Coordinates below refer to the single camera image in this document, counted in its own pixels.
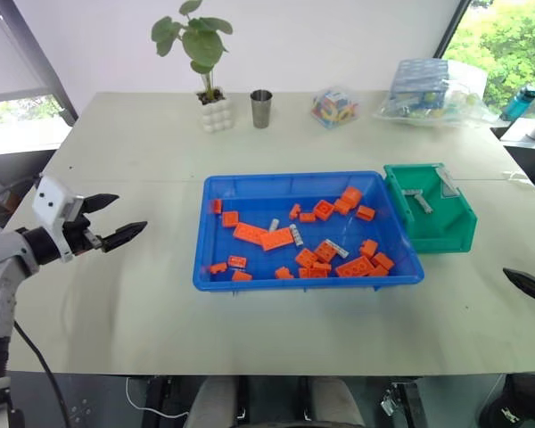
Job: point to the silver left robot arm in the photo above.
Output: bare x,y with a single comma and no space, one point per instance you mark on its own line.
3,252

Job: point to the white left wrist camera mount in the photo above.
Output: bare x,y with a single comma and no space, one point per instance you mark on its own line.
50,200

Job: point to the green leafy plant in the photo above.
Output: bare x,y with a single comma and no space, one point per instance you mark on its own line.
200,42

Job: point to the blue plastic tray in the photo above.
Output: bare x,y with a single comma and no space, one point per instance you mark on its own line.
249,187

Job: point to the black rounded shape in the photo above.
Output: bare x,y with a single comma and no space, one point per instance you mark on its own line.
521,401

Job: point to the metal cup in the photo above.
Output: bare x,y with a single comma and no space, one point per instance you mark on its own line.
261,109

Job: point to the blue water bottle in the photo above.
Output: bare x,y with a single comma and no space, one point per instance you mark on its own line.
519,103

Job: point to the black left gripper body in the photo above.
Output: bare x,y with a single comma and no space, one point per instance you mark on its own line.
76,232

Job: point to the metal clamp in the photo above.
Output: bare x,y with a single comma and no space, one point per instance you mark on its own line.
390,401

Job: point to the clear plastic bag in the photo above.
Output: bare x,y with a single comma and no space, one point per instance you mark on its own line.
468,107

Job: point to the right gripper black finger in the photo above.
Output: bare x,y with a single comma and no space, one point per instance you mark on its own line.
532,285

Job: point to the white bubble plant pot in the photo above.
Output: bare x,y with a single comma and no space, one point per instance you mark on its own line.
215,115

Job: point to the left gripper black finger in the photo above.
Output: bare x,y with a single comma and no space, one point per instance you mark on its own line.
122,235
99,202

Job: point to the blue carton in bag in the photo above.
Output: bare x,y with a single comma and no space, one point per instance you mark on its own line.
419,84

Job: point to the dark window frame beam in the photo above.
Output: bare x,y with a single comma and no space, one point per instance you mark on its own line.
40,58
450,27

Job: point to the small orange block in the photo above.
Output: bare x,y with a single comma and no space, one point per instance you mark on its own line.
217,206
322,266
285,273
236,261
241,276
307,217
378,271
218,268
295,211

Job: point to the green plastic bin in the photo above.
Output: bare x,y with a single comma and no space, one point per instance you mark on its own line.
428,234

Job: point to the grey rounded shape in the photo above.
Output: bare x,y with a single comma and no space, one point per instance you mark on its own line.
216,403

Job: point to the bag of colourful pieces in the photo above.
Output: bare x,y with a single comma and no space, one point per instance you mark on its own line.
334,108

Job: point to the long orange block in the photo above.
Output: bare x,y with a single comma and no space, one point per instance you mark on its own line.
249,232
354,266
276,239

